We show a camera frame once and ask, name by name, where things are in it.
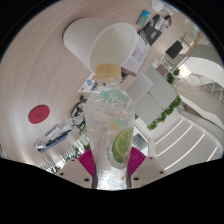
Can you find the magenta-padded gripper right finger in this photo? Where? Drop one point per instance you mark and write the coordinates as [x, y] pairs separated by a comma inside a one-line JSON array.
[[146, 170]]

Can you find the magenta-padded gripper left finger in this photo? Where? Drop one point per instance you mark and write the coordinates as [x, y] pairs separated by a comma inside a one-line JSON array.
[[73, 173]]

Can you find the clear lime-label drink bottle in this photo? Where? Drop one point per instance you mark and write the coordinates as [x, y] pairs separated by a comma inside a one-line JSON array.
[[108, 130]]

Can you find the flat round red coaster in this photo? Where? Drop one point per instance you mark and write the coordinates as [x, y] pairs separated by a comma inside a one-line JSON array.
[[39, 114]]

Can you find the colourful sticker sheet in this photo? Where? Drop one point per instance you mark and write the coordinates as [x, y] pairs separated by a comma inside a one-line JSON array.
[[87, 85]]

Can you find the open white booklet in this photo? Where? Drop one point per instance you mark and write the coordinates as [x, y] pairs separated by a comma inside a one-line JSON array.
[[140, 55]]

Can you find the black chair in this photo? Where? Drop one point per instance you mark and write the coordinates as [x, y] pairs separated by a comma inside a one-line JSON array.
[[174, 49]]

